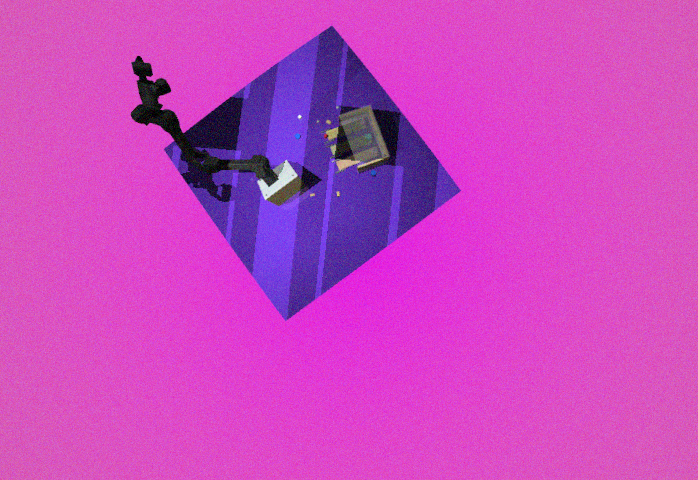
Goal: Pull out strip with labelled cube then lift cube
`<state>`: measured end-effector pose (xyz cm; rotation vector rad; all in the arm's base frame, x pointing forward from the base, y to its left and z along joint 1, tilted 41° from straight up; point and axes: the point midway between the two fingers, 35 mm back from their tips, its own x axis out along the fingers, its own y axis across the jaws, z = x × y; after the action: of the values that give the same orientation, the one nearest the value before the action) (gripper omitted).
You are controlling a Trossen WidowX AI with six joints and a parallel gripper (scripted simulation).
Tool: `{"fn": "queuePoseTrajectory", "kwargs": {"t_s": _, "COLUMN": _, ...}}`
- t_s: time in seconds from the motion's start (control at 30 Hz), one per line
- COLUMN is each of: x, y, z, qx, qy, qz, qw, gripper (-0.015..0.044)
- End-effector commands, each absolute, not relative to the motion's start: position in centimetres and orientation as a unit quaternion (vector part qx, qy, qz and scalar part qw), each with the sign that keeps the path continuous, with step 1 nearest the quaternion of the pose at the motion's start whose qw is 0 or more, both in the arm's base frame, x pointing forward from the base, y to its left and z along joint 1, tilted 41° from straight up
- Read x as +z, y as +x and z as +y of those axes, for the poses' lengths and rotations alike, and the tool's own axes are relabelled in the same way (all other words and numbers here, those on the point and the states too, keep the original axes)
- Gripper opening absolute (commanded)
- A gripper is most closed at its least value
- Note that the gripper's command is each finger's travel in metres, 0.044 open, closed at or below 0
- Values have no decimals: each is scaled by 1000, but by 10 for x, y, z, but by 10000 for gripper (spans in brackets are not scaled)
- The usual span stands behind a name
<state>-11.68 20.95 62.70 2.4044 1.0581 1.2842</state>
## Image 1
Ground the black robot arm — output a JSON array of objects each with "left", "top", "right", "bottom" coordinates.
[{"left": 130, "top": 78, "right": 279, "bottom": 187}]

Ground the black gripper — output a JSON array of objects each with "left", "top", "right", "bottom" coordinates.
[{"left": 131, "top": 56, "right": 157, "bottom": 98}]

